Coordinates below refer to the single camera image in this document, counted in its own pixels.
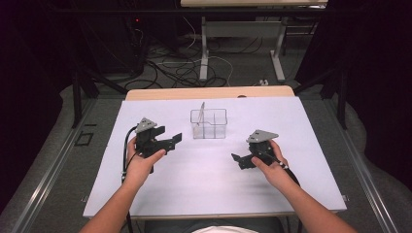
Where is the clear plastic organizer box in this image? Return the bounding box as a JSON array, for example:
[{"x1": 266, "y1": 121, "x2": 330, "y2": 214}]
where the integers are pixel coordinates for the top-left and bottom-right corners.
[{"x1": 189, "y1": 108, "x2": 228, "y2": 140}]

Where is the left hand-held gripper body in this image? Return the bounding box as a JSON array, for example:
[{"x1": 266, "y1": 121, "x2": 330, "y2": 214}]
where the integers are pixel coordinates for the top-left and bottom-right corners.
[{"x1": 134, "y1": 117, "x2": 167, "y2": 159}]

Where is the tangle of floor cables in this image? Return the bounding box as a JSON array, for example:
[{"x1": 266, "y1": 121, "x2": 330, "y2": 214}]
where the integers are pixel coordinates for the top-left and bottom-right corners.
[{"x1": 124, "y1": 16, "x2": 265, "y2": 90}]

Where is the black computer tower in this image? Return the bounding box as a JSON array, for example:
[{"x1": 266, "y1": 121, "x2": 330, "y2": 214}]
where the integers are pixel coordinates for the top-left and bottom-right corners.
[{"x1": 95, "y1": 14, "x2": 148, "y2": 76}]

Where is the silver pen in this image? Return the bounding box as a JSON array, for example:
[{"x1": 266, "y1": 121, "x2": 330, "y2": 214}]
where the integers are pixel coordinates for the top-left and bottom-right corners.
[{"x1": 197, "y1": 101, "x2": 206, "y2": 129}]

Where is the person's left hand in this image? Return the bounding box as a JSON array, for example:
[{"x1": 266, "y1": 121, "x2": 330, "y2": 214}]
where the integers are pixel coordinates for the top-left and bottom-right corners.
[{"x1": 124, "y1": 135, "x2": 167, "y2": 188}]

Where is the black horizontal bar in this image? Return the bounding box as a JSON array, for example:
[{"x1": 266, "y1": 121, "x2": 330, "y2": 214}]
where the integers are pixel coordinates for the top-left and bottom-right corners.
[{"x1": 54, "y1": 7, "x2": 361, "y2": 16}]

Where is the person's white shirt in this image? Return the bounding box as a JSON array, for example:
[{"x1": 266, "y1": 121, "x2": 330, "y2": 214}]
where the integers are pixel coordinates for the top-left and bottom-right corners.
[{"x1": 190, "y1": 225, "x2": 260, "y2": 233}]

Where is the grey metal floor rail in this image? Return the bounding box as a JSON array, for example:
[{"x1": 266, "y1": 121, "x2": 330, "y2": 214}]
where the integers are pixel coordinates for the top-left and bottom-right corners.
[
  {"x1": 324, "y1": 98, "x2": 400, "y2": 233},
  {"x1": 11, "y1": 98, "x2": 99, "y2": 233}
]

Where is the white metal-legged desk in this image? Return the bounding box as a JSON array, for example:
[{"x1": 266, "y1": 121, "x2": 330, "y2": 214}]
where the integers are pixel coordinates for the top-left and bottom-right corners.
[{"x1": 180, "y1": 0, "x2": 328, "y2": 83}]

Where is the person's right hand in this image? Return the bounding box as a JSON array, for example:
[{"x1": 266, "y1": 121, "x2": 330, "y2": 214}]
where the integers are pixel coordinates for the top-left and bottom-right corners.
[{"x1": 251, "y1": 139, "x2": 294, "y2": 192}]

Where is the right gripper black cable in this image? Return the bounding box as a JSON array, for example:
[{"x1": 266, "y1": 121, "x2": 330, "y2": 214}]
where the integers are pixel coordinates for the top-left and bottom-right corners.
[{"x1": 256, "y1": 149, "x2": 304, "y2": 233}]

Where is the black metal frame stand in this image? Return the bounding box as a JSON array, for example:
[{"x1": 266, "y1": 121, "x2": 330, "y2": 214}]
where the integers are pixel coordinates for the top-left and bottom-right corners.
[
  {"x1": 292, "y1": 66, "x2": 350, "y2": 130},
  {"x1": 71, "y1": 62, "x2": 129, "y2": 129}
]

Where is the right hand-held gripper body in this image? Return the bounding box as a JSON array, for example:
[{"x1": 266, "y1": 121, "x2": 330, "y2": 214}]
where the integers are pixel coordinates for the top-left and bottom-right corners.
[{"x1": 245, "y1": 129, "x2": 280, "y2": 167}]

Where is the white table cover sheet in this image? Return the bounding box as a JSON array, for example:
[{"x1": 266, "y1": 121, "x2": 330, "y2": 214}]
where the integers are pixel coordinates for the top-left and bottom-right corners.
[{"x1": 82, "y1": 96, "x2": 348, "y2": 217}]

